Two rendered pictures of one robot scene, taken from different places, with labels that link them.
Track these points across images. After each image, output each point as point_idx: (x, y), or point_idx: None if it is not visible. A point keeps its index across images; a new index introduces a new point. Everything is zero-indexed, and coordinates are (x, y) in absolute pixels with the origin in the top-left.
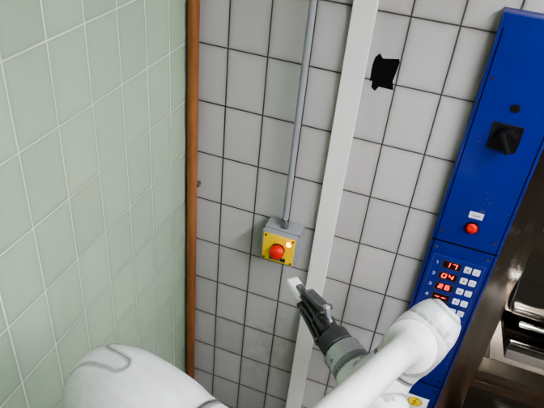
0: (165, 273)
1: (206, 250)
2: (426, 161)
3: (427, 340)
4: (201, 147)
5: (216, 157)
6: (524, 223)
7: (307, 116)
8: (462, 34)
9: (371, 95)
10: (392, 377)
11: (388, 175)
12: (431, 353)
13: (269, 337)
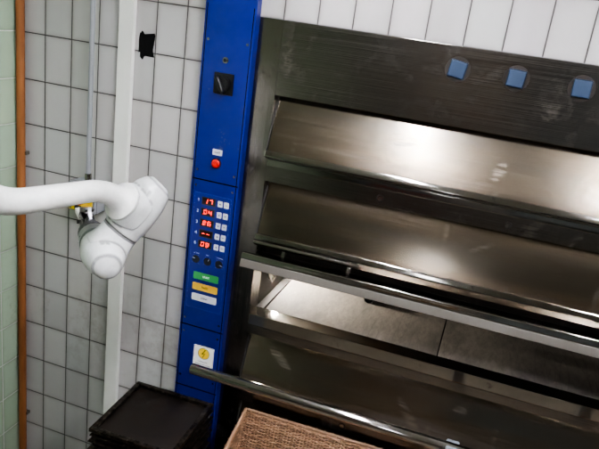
0: None
1: (35, 218)
2: (182, 113)
3: (129, 191)
4: (28, 119)
5: (40, 127)
6: (254, 159)
7: (101, 85)
8: (190, 12)
9: (140, 63)
10: (82, 191)
11: (159, 128)
12: (132, 200)
13: (87, 306)
